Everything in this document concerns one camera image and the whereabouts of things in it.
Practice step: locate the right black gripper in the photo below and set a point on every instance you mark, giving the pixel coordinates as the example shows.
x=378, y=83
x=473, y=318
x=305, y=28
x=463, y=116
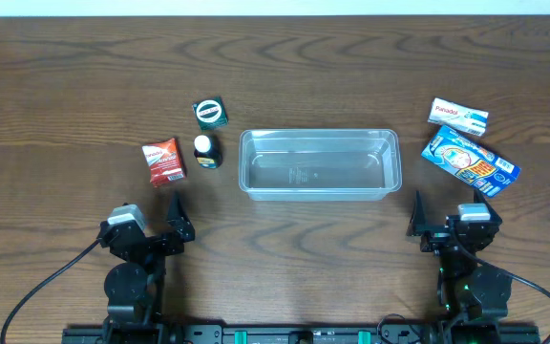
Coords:
x=450, y=233

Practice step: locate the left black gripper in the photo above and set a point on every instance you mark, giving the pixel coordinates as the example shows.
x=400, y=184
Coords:
x=158, y=242

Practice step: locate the red Panadol ActiFast box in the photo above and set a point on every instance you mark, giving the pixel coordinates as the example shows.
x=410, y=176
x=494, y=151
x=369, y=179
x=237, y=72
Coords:
x=164, y=162

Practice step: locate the blue patch box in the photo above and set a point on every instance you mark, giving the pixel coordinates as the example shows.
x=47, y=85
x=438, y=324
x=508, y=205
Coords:
x=469, y=162

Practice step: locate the dark syrup bottle white cap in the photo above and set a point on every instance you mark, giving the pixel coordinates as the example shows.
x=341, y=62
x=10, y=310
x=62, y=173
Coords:
x=207, y=152

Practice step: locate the white Panadol box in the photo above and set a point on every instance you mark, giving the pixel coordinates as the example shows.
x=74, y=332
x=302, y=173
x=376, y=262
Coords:
x=458, y=117

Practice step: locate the green Zam-Buk box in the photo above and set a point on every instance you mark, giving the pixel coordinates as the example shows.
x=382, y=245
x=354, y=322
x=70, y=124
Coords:
x=210, y=113

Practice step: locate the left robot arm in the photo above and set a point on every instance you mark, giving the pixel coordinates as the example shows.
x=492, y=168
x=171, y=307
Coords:
x=135, y=287

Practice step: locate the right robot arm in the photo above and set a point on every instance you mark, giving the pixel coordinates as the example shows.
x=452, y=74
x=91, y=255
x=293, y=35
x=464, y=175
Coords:
x=474, y=295

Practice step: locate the clear plastic container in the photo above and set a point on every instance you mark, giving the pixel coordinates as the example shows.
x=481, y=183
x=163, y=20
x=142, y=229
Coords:
x=319, y=165

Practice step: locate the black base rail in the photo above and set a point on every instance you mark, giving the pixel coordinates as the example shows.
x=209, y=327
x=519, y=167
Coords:
x=215, y=334

